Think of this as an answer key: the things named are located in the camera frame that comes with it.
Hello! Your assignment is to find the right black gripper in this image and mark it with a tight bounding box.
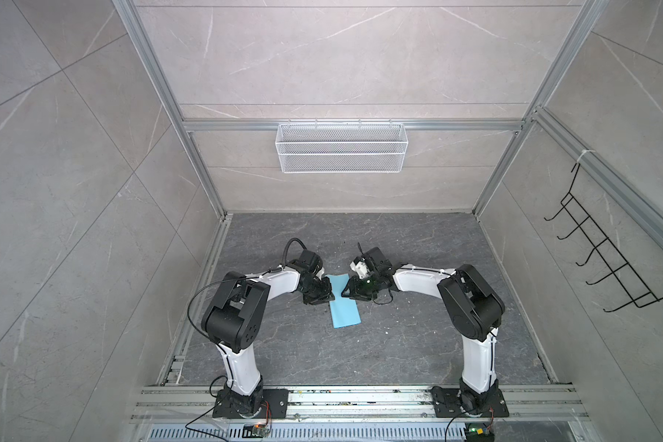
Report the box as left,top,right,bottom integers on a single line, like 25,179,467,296
339,273,382,301

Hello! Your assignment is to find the light blue paper sheet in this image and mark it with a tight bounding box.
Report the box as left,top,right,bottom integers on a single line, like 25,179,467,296
328,274,361,329

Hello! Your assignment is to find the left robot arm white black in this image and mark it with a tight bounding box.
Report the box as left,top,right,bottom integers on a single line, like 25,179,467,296
201,266,334,397

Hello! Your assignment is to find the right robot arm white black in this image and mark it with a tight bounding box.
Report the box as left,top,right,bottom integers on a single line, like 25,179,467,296
343,260,506,414

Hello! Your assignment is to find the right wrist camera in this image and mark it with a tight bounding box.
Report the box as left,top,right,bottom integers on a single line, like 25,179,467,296
350,247,393,280

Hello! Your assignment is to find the left black cable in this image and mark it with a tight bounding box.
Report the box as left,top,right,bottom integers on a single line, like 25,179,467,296
186,236,309,341

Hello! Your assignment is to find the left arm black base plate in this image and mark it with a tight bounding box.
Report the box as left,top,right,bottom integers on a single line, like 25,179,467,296
212,389,289,419

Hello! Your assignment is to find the white wire mesh basket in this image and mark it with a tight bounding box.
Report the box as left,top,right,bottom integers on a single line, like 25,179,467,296
276,123,409,174

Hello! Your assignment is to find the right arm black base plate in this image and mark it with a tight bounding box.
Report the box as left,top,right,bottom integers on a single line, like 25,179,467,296
429,384,510,418

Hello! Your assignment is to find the black wire hook rack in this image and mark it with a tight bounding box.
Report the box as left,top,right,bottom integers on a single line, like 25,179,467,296
543,163,663,313

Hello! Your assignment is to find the aluminium mounting rail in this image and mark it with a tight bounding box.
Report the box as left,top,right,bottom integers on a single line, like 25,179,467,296
126,385,589,423

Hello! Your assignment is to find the white cable tie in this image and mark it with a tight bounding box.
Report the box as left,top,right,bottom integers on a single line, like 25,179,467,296
576,149,596,164

